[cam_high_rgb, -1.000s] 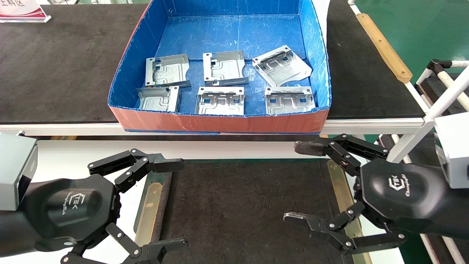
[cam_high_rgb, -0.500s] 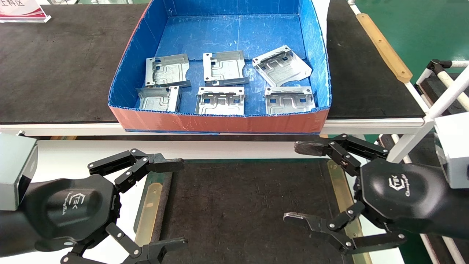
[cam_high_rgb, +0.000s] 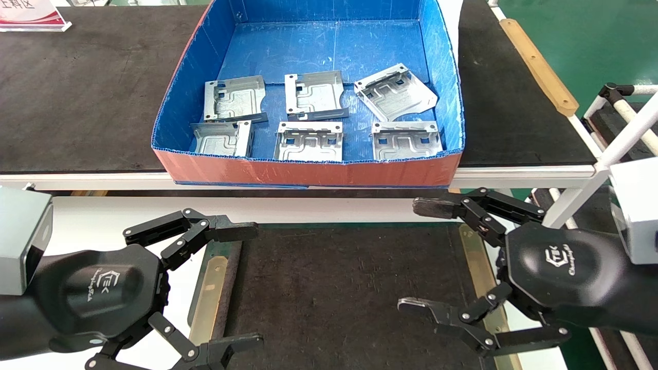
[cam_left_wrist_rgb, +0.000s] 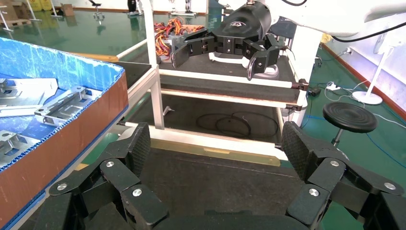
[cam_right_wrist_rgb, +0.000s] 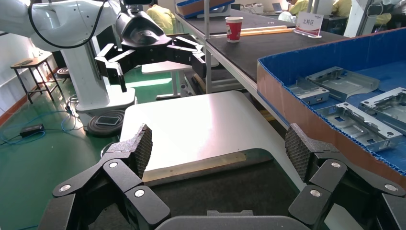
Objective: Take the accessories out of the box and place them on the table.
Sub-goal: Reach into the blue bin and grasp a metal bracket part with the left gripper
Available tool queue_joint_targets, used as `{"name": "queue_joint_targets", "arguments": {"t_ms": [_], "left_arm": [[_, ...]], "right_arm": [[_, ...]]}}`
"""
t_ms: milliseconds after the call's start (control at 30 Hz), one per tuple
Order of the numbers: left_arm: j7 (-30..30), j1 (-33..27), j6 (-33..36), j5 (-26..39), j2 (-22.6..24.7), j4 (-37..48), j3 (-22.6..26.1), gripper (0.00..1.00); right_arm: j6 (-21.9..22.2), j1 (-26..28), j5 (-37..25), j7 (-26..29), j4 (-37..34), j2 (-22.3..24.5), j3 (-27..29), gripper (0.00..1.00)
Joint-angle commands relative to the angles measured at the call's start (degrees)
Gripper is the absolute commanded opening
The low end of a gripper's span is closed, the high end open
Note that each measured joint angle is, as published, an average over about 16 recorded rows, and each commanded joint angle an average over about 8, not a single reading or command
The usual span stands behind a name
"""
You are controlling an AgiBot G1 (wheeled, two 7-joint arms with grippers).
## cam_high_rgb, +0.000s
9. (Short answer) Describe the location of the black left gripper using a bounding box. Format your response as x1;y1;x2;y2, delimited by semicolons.
31;208;264;370

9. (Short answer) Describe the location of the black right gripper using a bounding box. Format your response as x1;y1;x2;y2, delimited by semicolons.
397;187;635;358

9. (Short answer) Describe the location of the stamped metal bracket plate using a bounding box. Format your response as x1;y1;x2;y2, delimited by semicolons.
284;70;350;122
354;63;439;122
273;121;344;163
371;121;444;162
203;76;269;124
190;120;253;158

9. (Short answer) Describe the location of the blue corrugated box orange side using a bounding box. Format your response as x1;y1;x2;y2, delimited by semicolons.
151;0;466;188

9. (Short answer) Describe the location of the tan strip with rounded end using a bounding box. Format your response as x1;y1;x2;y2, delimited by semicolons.
189;255;228;346
459;224;522;370

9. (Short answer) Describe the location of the small black work mat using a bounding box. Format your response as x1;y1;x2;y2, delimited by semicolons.
213;224;497;370

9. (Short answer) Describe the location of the black pad on rack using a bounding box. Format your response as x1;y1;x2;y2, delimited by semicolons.
586;102;658;161

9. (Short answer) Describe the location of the long tan wooden strip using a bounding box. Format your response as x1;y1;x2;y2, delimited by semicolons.
500;18;580;117

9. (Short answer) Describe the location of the black tube connector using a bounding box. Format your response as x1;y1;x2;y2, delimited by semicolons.
599;82;635;107

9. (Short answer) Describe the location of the large black table mat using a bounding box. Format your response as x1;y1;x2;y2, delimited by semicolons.
0;0;598;174

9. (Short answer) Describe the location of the red white sign stand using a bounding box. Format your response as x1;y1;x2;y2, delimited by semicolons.
0;0;72;32

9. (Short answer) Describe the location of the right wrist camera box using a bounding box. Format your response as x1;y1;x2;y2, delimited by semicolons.
609;157;658;265

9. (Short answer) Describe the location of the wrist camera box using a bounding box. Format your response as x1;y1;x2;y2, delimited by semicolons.
0;185;53;296
609;157;658;265

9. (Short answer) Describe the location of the white tube rack frame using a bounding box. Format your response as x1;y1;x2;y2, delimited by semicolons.
532;82;658;370

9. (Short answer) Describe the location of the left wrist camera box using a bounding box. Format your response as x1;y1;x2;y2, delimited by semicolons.
0;185;53;296

